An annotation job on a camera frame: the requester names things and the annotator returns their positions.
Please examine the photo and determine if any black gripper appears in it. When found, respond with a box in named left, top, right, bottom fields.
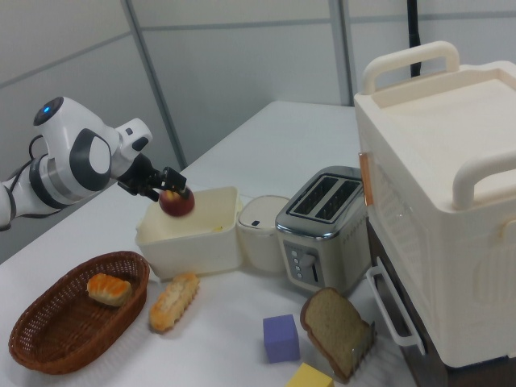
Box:
left=116, top=154, right=191, bottom=202

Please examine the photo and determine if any red apple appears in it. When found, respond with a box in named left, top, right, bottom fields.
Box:
left=158, top=188, right=196, bottom=218

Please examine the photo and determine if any cream plastic open container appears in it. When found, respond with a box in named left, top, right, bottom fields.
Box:
left=135, top=185, right=244, bottom=282

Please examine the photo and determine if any small white lidded bin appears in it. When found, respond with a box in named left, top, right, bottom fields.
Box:
left=236, top=195, right=291, bottom=275

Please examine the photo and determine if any long crusty pastry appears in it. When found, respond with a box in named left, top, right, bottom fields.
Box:
left=148, top=272, right=201, bottom=334

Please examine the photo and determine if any orange glazed bread roll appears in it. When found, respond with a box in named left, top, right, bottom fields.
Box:
left=86, top=273, right=133, bottom=308

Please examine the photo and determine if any chrome two-slot toaster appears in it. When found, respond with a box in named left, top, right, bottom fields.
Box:
left=275, top=165, right=370, bottom=298

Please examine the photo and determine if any brown wicker basket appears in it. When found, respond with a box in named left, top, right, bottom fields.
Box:
left=7, top=250, right=151, bottom=376

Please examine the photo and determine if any purple foam cube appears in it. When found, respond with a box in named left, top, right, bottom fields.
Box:
left=262, top=314, right=302, bottom=364

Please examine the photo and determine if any brown bread slice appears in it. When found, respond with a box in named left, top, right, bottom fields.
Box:
left=300, top=286, right=371, bottom=383

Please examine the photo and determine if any yellow foam cube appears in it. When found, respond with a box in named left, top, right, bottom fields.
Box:
left=285, top=361, right=335, bottom=387

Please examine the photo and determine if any large cream storage box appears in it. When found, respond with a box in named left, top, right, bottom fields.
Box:
left=353, top=40, right=516, bottom=370

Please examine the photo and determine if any black vertical pole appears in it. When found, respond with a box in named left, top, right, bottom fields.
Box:
left=406, top=0, right=423, bottom=77

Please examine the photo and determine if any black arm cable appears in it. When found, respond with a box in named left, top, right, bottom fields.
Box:
left=0, top=135, right=45, bottom=233

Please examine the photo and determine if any white wire handle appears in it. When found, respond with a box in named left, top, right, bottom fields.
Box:
left=365, top=267, right=427, bottom=356

